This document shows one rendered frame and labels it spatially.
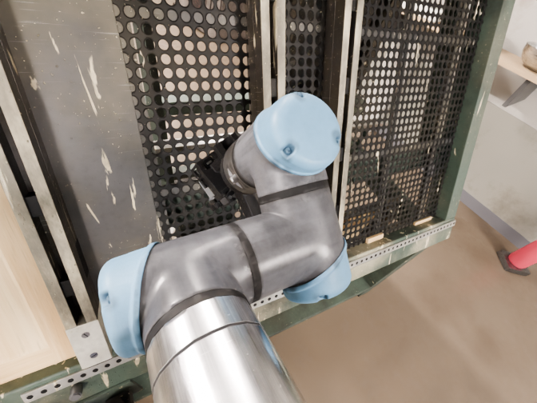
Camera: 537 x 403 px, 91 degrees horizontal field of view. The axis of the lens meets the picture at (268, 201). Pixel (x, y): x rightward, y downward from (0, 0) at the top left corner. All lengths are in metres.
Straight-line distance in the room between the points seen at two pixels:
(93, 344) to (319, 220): 0.65
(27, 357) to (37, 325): 0.08
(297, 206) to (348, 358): 1.75
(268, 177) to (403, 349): 1.99
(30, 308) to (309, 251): 0.67
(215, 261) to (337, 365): 1.74
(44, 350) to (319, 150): 0.78
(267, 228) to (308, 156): 0.07
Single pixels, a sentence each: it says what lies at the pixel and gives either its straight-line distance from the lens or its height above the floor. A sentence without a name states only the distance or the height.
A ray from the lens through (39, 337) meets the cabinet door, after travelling 0.85.
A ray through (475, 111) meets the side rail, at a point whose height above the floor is 1.33.
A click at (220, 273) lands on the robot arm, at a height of 1.53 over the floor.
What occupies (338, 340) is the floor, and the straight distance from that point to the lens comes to 1.95.
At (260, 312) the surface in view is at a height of 0.84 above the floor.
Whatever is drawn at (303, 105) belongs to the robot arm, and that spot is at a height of 1.60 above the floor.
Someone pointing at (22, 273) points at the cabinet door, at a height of 1.11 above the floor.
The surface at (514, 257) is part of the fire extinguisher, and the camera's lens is 3.26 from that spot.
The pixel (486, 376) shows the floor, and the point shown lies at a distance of 2.53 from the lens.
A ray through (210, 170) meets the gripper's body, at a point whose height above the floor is 1.42.
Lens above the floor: 1.72
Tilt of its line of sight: 49 degrees down
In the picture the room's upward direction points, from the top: 19 degrees clockwise
